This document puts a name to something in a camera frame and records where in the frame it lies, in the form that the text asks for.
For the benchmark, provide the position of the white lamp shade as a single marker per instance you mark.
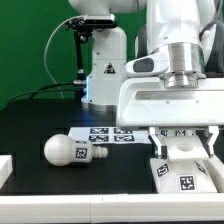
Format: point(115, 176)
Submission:
point(177, 132)

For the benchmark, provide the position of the white lamp bulb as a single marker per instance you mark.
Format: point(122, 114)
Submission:
point(61, 150)

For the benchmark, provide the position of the paper sheet with markers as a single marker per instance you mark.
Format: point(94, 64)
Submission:
point(108, 135)

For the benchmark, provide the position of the white lamp base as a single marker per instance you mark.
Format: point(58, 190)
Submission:
point(188, 168)

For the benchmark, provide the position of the white front rail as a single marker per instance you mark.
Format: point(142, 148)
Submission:
point(111, 208)

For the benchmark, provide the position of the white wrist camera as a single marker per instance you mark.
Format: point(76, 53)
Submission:
point(148, 66)

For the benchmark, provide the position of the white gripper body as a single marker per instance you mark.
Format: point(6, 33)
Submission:
point(145, 102)

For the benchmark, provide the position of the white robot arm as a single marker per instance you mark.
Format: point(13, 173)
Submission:
point(189, 32)

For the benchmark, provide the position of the black camera on stand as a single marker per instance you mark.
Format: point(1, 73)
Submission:
point(83, 27)

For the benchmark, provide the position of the white left corner bracket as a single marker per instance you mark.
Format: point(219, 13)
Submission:
point(6, 168)

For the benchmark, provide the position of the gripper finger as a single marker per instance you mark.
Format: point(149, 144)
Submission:
point(211, 133)
point(160, 149)

